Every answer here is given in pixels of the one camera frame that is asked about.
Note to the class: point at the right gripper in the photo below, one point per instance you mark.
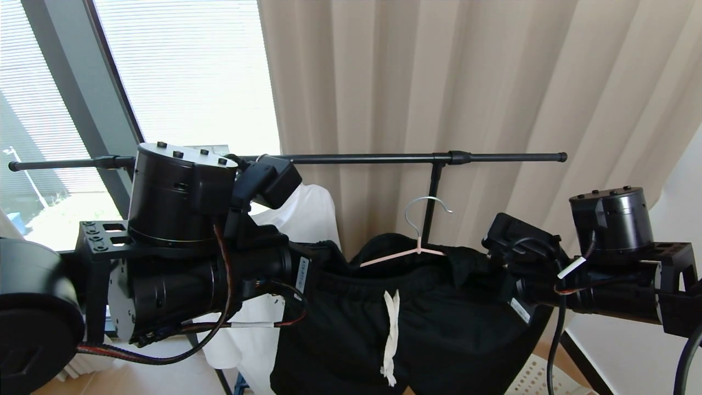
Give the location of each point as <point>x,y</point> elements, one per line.
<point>548,288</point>

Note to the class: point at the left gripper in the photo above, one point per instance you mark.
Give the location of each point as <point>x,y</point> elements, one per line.
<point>299,269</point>

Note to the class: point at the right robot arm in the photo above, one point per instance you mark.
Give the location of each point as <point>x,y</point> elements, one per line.
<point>614,225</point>

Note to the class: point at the black garment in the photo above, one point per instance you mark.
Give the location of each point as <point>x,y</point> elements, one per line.
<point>439,340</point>

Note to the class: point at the black clothes rack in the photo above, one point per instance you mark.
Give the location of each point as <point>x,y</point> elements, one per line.
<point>493,158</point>

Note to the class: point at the white garment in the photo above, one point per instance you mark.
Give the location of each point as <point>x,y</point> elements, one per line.
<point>312,214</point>

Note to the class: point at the pink clothes hanger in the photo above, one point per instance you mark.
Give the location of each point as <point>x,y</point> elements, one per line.
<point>418,247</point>

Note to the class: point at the white laundry basket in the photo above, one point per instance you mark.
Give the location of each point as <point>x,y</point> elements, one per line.
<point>532,378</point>

